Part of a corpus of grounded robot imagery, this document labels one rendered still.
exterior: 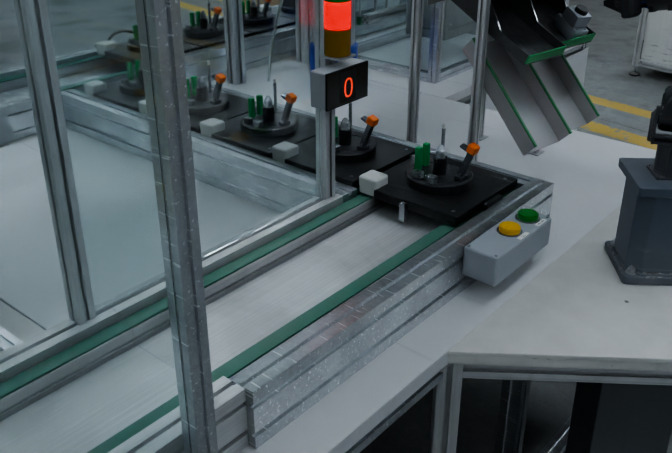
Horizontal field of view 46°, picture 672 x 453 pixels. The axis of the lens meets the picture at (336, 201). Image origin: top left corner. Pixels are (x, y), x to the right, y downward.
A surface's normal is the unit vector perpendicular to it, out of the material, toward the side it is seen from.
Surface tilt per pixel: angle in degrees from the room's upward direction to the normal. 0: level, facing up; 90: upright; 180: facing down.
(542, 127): 45
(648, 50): 90
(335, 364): 90
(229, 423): 90
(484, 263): 90
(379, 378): 0
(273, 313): 0
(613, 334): 0
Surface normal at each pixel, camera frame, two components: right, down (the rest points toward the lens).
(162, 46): 0.76, 0.28
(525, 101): 0.45, -0.40
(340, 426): 0.00, -0.90
